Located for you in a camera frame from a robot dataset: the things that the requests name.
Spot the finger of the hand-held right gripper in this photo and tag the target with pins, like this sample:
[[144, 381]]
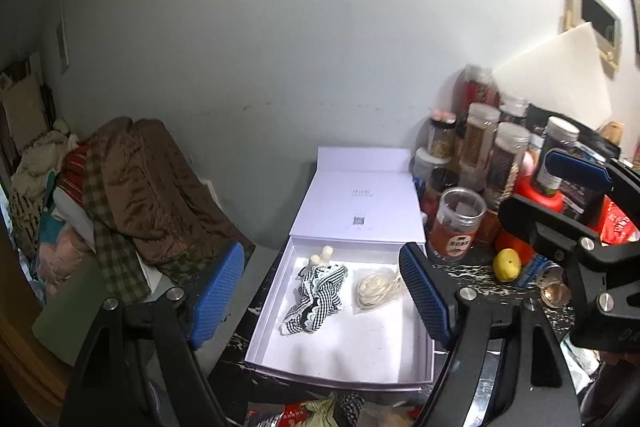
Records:
[[545, 224], [575, 169]]

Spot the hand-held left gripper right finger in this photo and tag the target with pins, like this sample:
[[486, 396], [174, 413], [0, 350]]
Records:
[[425, 302]]

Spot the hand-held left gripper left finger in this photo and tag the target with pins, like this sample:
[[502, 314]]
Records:
[[217, 302]]

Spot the clear bag with beige item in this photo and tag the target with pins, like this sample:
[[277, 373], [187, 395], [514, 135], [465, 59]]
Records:
[[390, 417]]

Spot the white gift box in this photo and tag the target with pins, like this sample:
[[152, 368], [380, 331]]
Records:
[[360, 197]]

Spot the small check black white cloth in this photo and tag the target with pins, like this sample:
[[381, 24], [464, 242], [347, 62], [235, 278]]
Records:
[[350, 407]]

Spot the red snack packet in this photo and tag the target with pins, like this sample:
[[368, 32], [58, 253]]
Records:
[[297, 414]]

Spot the large red plastic jug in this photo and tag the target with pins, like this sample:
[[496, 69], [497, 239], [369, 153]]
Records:
[[535, 199]]

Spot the dark jar green label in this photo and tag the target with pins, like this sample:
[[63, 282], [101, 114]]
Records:
[[557, 137]]

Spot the blue label water bottle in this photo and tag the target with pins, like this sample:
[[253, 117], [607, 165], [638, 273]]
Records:
[[537, 269]]

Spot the yellow lemon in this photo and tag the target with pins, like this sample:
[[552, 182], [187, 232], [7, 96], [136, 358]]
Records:
[[507, 265]]

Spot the brown powder jar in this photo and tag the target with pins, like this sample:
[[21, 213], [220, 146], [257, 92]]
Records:
[[487, 227]]

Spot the clear glass cup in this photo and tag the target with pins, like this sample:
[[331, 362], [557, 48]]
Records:
[[552, 292]]

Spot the grain jar brown label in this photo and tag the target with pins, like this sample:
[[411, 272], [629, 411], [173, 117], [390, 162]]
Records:
[[507, 157]]

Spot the red plastic bag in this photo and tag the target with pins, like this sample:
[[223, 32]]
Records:
[[620, 224]]

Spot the open clear jar red label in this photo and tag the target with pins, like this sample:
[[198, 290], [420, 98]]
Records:
[[455, 232]]

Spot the clear jar white lid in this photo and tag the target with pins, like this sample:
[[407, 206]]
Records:
[[515, 109]]

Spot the white foam board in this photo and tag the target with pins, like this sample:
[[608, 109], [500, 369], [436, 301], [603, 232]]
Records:
[[555, 77]]

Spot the tall jar brown label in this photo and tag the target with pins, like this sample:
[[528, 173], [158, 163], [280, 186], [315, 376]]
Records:
[[477, 137]]

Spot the green plaid cloth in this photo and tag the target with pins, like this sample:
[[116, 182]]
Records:
[[115, 267]]

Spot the dark spice bottle black cap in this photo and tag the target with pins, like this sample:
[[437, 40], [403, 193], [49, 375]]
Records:
[[440, 187]]

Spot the brown jacket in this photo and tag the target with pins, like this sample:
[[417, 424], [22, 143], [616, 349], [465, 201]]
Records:
[[160, 192]]

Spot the tall jar with red contents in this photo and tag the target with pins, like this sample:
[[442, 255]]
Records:
[[477, 89]]

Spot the short white lid jar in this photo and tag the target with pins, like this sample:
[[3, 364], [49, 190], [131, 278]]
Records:
[[430, 164]]

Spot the pink lid jar of nuts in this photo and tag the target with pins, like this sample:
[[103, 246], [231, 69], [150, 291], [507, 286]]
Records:
[[442, 137]]

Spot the grey-green cardboard sheet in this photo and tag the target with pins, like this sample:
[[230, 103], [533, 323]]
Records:
[[70, 312]]

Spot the yellow-green cloth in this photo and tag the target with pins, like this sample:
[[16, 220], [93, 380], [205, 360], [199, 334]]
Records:
[[325, 412]]

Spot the wooden framed chalkboard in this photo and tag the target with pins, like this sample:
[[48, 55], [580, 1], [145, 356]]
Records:
[[597, 14]]

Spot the pink cloth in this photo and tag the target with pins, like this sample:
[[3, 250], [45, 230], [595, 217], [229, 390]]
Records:
[[65, 257]]

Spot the white pillow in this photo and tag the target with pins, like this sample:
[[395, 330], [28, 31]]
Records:
[[72, 212]]

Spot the red striped cloth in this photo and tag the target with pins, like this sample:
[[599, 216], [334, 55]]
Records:
[[75, 172]]

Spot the wooden cabinet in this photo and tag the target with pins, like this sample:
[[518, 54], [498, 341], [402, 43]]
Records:
[[20, 347]]

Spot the leopard print cloth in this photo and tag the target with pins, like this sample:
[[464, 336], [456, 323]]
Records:
[[25, 212]]

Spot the cream fleece cloth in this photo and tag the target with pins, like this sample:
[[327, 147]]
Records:
[[40, 157]]

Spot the beige board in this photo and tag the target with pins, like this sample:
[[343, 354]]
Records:
[[20, 112]]

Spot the white wall panel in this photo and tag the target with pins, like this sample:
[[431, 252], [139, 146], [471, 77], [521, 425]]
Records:
[[63, 37]]

